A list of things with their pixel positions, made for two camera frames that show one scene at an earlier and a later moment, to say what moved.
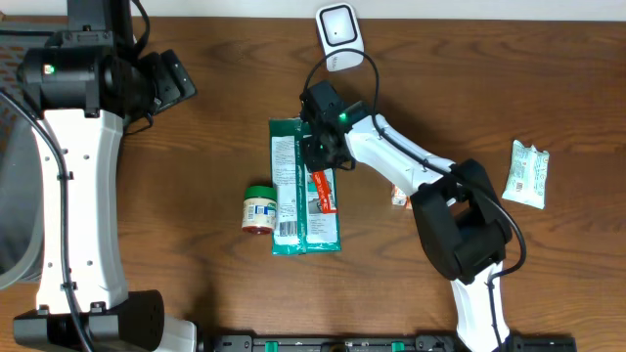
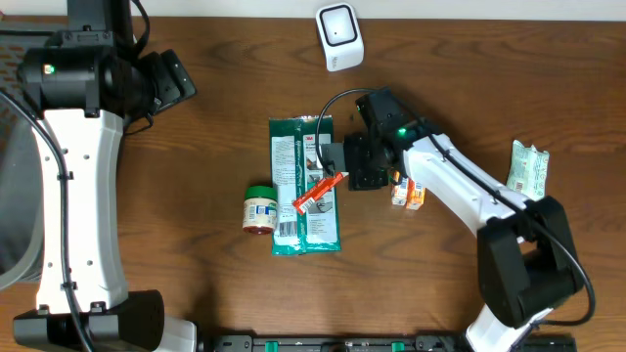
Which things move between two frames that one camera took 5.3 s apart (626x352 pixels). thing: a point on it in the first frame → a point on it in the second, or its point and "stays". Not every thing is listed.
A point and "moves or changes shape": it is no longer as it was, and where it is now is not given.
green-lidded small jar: (259, 209) stays
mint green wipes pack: (526, 183) stays
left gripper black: (177, 83) stays
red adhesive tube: (323, 190) moves or changes shape
